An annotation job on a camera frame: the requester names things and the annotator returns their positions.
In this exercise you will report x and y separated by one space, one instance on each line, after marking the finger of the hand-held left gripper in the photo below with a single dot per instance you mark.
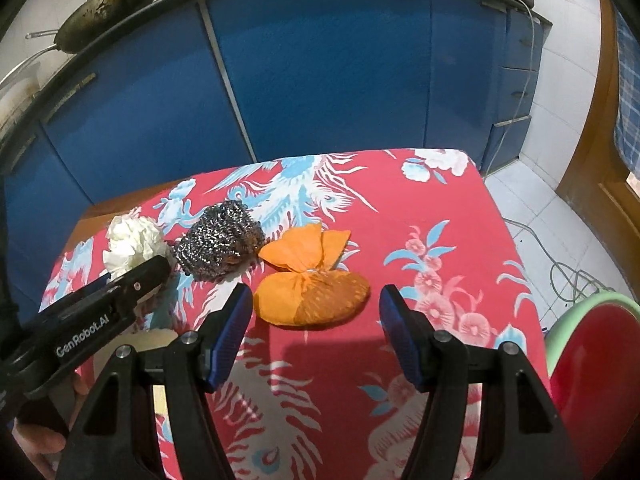
140 282

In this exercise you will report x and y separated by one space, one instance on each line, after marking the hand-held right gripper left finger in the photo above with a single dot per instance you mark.
227 340

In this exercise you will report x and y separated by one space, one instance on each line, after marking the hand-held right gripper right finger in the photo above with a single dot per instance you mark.
402 340

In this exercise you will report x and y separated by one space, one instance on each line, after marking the white tissue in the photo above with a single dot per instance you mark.
132 242

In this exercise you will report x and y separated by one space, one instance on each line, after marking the orange mesh bag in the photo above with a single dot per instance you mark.
310 295

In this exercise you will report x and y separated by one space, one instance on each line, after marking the red basin with green rim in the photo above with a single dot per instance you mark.
600 360

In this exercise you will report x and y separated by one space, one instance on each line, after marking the person's left hand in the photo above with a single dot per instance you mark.
40 452

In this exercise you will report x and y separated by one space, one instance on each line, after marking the steel wool scourer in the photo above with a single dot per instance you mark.
217 240

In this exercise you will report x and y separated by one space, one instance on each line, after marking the red floral tablecloth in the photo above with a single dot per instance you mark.
400 220

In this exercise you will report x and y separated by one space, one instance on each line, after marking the wooden door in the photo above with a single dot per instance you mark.
590 170

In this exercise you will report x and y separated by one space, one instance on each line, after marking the dark wok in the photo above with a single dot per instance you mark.
110 5

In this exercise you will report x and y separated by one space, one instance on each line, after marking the blue kitchen cabinets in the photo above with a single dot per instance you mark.
325 70

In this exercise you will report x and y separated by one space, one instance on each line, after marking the blue plaid cloth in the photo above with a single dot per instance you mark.
629 110

